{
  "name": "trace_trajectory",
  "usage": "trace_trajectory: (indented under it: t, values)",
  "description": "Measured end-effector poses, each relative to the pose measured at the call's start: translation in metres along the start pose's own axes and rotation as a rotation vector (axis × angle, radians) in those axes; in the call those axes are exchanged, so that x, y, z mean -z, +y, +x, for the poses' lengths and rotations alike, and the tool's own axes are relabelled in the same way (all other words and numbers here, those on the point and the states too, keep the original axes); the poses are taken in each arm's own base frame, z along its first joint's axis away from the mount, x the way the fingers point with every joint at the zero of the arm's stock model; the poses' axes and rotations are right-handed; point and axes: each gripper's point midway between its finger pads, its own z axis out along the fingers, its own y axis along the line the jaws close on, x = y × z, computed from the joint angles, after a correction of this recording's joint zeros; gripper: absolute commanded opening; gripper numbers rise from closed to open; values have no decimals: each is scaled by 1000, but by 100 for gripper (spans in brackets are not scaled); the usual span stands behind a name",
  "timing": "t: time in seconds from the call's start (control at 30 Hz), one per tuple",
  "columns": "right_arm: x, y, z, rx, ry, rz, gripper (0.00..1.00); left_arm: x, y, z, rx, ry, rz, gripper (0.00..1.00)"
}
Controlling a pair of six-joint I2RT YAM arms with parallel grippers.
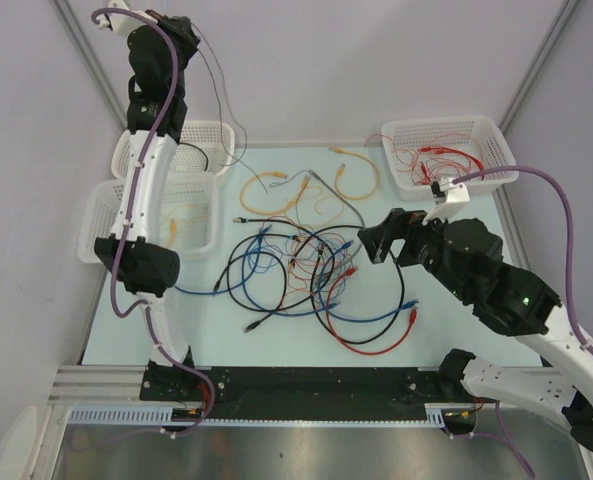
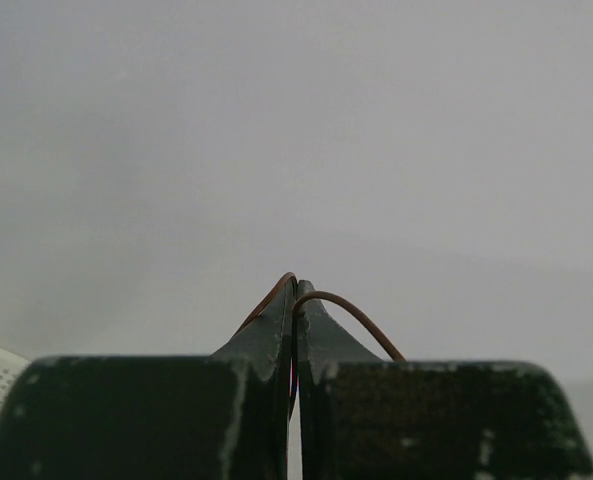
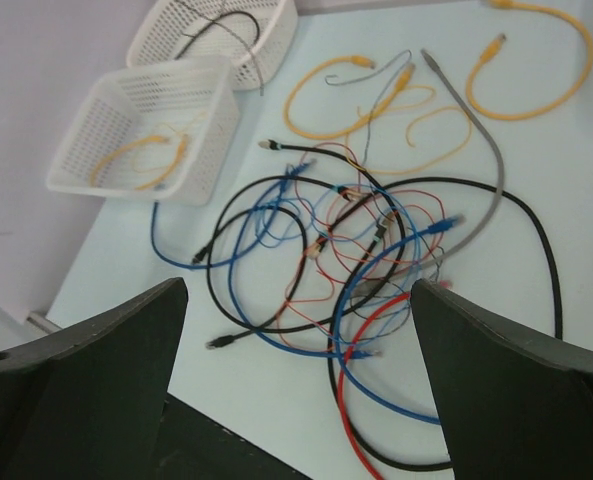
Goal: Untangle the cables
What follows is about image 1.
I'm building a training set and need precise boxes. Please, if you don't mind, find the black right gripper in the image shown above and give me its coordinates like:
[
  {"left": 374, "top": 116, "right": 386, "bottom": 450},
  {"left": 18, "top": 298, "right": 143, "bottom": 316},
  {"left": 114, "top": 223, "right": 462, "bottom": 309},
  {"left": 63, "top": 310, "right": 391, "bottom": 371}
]
[{"left": 356, "top": 205, "right": 472, "bottom": 301}]

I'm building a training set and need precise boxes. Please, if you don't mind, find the thin red wire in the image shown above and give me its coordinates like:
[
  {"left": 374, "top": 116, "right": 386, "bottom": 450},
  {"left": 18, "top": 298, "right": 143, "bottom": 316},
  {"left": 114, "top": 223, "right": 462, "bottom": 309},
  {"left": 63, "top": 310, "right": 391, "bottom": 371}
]
[{"left": 364, "top": 124, "right": 487, "bottom": 187}]

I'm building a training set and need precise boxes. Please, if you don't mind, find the thin black wire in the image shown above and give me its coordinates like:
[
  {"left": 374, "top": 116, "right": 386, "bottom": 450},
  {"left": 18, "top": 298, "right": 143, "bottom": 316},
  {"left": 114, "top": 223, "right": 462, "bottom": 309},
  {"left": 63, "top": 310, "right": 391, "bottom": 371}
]
[{"left": 190, "top": 22, "right": 317, "bottom": 194}]

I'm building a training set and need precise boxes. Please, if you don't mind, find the red ethernet cable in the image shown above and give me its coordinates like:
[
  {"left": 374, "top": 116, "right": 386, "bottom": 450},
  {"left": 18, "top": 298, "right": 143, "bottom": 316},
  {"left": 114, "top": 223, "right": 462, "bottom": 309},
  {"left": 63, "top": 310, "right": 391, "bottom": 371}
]
[
  {"left": 325, "top": 267, "right": 422, "bottom": 356},
  {"left": 420, "top": 143, "right": 487, "bottom": 186}
]

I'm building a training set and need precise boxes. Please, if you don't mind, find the black ethernet cable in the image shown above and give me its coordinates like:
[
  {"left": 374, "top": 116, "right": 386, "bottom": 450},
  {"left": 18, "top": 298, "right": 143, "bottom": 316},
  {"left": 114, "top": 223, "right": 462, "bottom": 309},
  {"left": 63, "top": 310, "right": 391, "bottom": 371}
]
[{"left": 178, "top": 143, "right": 210, "bottom": 174}]

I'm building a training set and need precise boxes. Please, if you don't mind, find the thin orange wire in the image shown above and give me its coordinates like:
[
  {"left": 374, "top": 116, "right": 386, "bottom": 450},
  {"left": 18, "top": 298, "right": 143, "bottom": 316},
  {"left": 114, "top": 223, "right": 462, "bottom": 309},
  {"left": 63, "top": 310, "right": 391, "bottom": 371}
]
[{"left": 385, "top": 127, "right": 477, "bottom": 184}]

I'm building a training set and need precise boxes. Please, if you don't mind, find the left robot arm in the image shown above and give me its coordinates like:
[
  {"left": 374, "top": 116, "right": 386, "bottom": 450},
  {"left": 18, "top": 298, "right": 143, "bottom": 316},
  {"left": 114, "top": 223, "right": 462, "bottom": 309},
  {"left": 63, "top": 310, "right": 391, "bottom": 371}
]
[{"left": 91, "top": 6, "right": 199, "bottom": 400}]

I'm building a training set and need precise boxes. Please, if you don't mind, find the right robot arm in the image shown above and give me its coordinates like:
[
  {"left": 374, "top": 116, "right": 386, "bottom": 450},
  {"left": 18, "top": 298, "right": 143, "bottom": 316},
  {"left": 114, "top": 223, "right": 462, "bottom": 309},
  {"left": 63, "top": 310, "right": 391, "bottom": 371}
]
[{"left": 358, "top": 208, "right": 593, "bottom": 452}]

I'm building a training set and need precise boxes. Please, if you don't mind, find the white basket right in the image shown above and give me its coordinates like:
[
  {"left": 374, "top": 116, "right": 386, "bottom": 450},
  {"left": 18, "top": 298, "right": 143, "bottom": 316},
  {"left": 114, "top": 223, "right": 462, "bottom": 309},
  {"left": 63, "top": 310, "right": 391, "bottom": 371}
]
[{"left": 379, "top": 115, "right": 518, "bottom": 201}]

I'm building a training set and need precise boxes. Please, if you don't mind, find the white basket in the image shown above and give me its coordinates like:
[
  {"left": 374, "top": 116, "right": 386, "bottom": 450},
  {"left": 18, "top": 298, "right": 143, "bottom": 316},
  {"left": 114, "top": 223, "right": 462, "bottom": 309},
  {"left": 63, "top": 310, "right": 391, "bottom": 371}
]
[
  {"left": 379, "top": 115, "right": 518, "bottom": 201},
  {"left": 111, "top": 119, "right": 236, "bottom": 180}
]

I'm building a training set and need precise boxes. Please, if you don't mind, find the white basket back left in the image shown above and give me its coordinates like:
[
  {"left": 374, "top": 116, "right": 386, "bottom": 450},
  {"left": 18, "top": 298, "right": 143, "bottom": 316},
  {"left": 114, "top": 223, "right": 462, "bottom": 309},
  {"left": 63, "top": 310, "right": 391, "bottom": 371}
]
[{"left": 111, "top": 119, "right": 236, "bottom": 180}]

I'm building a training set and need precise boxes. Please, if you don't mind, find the translucent basket front left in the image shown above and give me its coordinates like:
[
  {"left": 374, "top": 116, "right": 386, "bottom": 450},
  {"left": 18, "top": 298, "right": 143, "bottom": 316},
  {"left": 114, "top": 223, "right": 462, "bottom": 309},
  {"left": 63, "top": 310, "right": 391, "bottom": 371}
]
[{"left": 77, "top": 173, "right": 219, "bottom": 264}]

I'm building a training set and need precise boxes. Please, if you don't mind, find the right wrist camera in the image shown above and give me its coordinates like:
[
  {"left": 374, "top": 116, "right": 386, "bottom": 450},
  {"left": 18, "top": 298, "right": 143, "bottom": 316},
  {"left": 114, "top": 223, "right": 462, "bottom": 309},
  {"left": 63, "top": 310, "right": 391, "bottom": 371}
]
[{"left": 422, "top": 177, "right": 470, "bottom": 225}]

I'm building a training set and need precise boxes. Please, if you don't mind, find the grey ethernet cable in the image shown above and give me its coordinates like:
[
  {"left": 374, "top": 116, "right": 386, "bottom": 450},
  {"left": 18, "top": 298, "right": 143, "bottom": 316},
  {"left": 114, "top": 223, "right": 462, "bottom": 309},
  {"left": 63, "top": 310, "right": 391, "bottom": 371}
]
[{"left": 309, "top": 169, "right": 367, "bottom": 251}]

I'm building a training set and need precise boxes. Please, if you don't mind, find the thick black cable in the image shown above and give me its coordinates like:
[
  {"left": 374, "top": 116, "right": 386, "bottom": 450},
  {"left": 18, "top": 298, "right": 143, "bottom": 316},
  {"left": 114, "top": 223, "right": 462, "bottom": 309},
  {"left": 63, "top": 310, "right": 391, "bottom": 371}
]
[{"left": 310, "top": 225, "right": 407, "bottom": 346}]

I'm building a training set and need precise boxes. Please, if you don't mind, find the blue ethernet cable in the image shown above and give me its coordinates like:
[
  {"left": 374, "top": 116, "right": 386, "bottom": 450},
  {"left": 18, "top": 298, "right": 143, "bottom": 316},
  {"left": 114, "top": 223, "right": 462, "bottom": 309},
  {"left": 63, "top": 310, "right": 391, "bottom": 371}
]
[
  {"left": 243, "top": 224, "right": 421, "bottom": 324},
  {"left": 174, "top": 234, "right": 357, "bottom": 297}
]

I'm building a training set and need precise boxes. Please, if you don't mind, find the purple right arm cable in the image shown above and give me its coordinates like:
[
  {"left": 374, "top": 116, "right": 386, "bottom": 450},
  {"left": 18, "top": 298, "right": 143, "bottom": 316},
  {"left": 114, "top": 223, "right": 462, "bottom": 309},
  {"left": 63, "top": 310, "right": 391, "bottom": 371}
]
[{"left": 450, "top": 165, "right": 593, "bottom": 376}]

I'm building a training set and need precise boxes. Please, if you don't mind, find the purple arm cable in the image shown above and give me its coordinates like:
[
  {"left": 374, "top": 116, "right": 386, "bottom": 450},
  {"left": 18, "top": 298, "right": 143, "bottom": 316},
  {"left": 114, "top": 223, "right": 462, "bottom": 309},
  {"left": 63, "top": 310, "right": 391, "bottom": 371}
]
[
  {"left": 91, "top": 7, "right": 182, "bottom": 319},
  {"left": 450, "top": 165, "right": 593, "bottom": 376}
]

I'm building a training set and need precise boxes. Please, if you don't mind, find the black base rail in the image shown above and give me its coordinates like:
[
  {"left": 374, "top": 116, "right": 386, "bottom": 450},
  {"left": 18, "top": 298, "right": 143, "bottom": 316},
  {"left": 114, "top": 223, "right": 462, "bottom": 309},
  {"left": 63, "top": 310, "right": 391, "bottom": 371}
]
[{"left": 140, "top": 347, "right": 497, "bottom": 436}]

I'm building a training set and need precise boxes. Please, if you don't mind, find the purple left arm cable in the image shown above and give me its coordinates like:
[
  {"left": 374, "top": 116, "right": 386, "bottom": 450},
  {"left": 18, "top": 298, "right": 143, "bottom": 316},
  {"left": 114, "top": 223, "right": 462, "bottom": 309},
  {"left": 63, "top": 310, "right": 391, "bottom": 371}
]
[{"left": 91, "top": 7, "right": 182, "bottom": 319}]

